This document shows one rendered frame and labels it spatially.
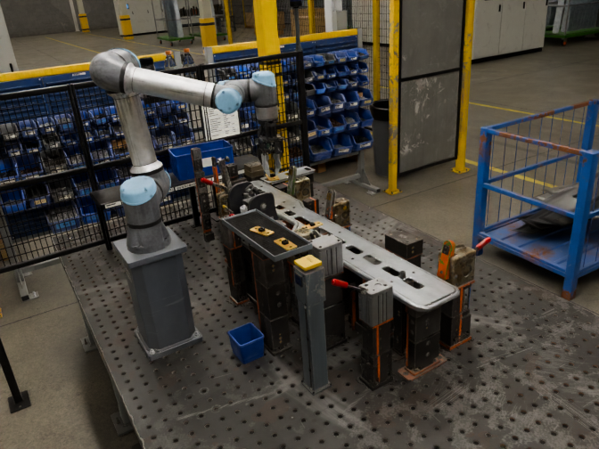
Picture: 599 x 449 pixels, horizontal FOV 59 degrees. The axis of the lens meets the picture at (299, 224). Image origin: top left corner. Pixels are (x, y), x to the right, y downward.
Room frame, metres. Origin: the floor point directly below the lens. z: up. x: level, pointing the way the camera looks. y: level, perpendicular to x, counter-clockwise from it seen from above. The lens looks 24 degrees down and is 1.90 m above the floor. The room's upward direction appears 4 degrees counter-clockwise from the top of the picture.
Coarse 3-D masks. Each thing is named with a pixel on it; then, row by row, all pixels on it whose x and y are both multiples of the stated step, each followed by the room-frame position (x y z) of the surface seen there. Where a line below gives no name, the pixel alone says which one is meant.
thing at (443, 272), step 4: (444, 244) 1.54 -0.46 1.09; (448, 244) 1.52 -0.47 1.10; (452, 244) 1.52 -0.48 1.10; (444, 248) 1.53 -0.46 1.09; (448, 248) 1.52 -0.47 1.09; (452, 248) 1.51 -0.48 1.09; (444, 252) 1.52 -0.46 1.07; (448, 252) 1.52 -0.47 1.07; (452, 252) 1.51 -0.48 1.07; (444, 256) 1.53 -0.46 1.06; (448, 256) 1.51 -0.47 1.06; (452, 256) 1.51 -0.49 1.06; (440, 260) 1.53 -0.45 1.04; (444, 260) 1.52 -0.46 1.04; (448, 260) 1.51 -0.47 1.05; (440, 264) 1.53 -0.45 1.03; (444, 264) 1.52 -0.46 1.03; (448, 264) 1.51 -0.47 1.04; (440, 268) 1.52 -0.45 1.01; (444, 268) 1.51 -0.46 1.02; (448, 268) 1.51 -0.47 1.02; (440, 272) 1.51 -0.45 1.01; (444, 272) 1.51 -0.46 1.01; (448, 272) 1.51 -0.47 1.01; (440, 276) 1.52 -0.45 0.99; (444, 276) 1.50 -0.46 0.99; (448, 276) 1.51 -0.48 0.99
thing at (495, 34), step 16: (480, 0) 12.17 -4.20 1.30; (496, 0) 12.41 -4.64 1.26; (512, 0) 12.65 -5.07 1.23; (528, 0) 12.92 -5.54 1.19; (544, 0) 13.20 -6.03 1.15; (480, 16) 12.18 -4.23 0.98; (496, 16) 12.43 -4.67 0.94; (512, 16) 12.68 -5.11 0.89; (528, 16) 12.95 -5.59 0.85; (544, 16) 13.23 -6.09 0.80; (480, 32) 12.20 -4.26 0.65; (496, 32) 12.45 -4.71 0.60; (512, 32) 12.70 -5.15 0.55; (528, 32) 12.98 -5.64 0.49; (544, 32) 13.27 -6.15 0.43; (480, 48) 12.22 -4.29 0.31; (496, 48) 12.47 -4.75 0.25; (512, 48) 12.73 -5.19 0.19; (528, 48) 13.02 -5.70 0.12
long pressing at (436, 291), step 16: (272, 192) 2.38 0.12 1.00; (288, 208) 2.16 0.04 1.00; (304, 208) 2.15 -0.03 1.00; (304, 224) 1.98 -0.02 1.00; (336, 224) 1.96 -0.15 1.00; (352, 240) 1.81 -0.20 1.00; (352, 256) 1.68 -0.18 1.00; (368, 256) 1.68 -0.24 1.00; (384, 256) 1.66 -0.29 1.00; (352, 272) 1.59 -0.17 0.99; (368, 272) 1.56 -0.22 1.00; (384, 272) 1.55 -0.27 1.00; (416, 272) 1.53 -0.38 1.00; (400, 288) 1.44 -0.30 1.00; (432, 288) 1.43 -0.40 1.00; (448, 288) 1.42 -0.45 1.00; (416, 304) 1.34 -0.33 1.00; (432, 304) 1.34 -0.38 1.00
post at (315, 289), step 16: (304, 272) 1.34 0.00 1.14; (320, 272) 1.35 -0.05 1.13; (304, 288) 1.33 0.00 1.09; (320, 288) 1.35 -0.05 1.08; (304, 304) 1.34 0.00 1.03; (320, 304) 1.35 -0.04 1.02; (304, 320) 1.35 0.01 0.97; (320, 320) 1.35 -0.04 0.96; (304, 336) 1.36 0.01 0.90; (320, 336) 1.35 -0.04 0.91; (304, 352) 1.37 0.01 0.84; (320, 352) 1.35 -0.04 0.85; (304, 368) 1.37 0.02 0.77; (320, 368) 1.35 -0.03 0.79; (304, 384) 1.37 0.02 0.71; (320, 384) 1.35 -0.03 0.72
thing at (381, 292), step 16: (368, 288) 1.36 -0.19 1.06; (384, 288) 1.35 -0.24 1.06; (368, 304) 1.33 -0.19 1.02; (384, 304) 1.35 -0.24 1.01; (368, 320) 1.34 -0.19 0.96; (384, 320) 1.35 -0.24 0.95; (368, 336) 1.35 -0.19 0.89; (384, 336) 1.36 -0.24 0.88; (368, 352) 1.35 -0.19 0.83; (384, 352) 1.35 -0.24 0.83; (368, 368) 1.35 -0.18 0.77; (384, 368) 1.35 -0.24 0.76; (368, 384) 1.34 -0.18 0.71; (384, 384) 1.35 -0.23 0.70
